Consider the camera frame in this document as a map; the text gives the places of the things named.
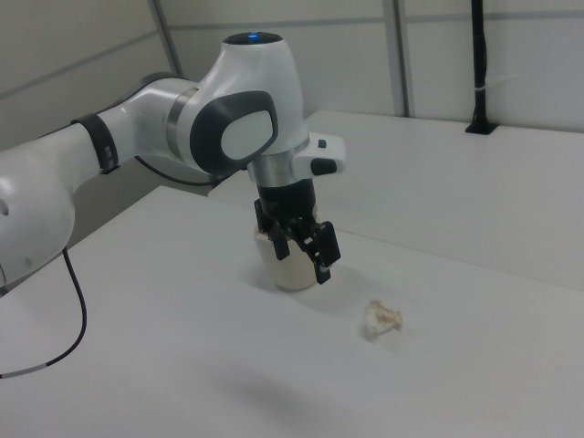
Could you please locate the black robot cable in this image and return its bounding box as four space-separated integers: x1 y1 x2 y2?
0 154 218 380

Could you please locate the small cream bin with lid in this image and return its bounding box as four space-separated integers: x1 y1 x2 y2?
252 205 331 292

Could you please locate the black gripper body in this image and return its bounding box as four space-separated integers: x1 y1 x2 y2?
253 178 320 232

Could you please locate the black pole with clamp base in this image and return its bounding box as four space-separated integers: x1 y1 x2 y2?
464 0 499 136

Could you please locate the black cable strap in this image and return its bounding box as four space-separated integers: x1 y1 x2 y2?
69 112 123 177

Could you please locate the grey partition post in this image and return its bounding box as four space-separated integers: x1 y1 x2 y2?
391 0 411 118

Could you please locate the paper trash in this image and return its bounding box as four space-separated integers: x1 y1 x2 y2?
362 298 405 341

